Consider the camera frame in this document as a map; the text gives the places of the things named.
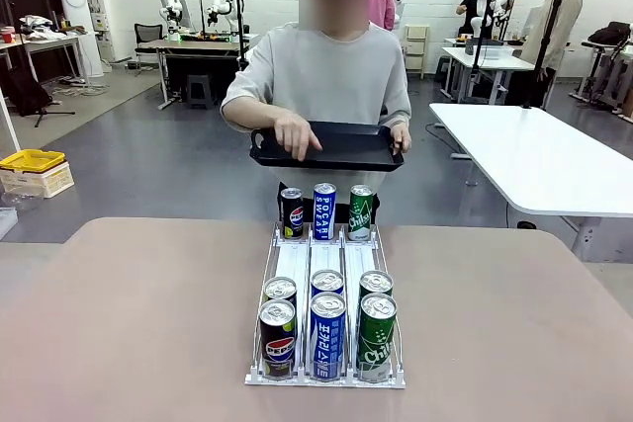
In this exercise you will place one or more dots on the person's left hand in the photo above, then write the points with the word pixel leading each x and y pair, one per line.
pixel 403 138

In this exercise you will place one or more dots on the person's right hand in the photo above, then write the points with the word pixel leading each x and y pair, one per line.
pixel 294 133

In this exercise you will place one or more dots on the black serving tray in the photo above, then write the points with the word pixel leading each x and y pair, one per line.
pixel 346 145

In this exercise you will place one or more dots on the blue Pocari Sweat can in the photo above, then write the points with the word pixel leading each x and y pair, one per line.
pixel 324 212
pixel 327 343
pixel 327 281

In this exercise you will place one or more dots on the person's left forearm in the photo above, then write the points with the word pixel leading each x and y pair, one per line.
pixel 400 121

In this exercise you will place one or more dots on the person's right forearm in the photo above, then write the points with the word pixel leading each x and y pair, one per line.
pixel 252 118

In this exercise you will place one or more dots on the person in grey sweater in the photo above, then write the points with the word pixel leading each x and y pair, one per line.
pixel 321 76

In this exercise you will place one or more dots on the person in black shirt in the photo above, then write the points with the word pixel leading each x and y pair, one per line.
pixel 470 7

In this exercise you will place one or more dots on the person in beige shirt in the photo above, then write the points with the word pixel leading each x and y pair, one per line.
pixel 569 17

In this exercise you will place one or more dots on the black Pepsi can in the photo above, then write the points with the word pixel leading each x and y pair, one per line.
pixel 292 214
pixel 278 343
pixel 279 288

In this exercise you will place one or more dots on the green Chilsung cider can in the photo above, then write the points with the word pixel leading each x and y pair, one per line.
pixel 376 282
pixel 377 343
pixel 360 214

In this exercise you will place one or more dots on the white drawer cabinet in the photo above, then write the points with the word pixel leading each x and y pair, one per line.
pixel 416 49

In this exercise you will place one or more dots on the grey step stool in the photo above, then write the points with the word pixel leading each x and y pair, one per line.
pixel 200 88

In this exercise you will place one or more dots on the white background desk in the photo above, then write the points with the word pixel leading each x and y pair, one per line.
pixel 484 59

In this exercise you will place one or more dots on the grey robot workbench desk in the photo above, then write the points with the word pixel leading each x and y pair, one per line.
pixel 198 45

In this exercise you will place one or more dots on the white can dispenser rack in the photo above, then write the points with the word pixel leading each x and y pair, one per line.
pixel 326 259

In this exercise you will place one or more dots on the large white table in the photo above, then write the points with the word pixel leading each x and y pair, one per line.
pixel 544 155

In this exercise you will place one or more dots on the black office chair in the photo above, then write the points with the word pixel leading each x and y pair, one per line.
pixel 147 32

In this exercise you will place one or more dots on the black bag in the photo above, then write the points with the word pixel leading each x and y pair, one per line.
pixel 608 34

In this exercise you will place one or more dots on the white plastic crate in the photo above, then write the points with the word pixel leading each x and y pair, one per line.
pixel 44 184

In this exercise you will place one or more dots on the yellow plastic crate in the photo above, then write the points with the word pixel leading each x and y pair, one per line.
pixel 32 159

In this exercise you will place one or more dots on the black camera tripod stand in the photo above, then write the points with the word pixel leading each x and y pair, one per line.
pixel 546 46

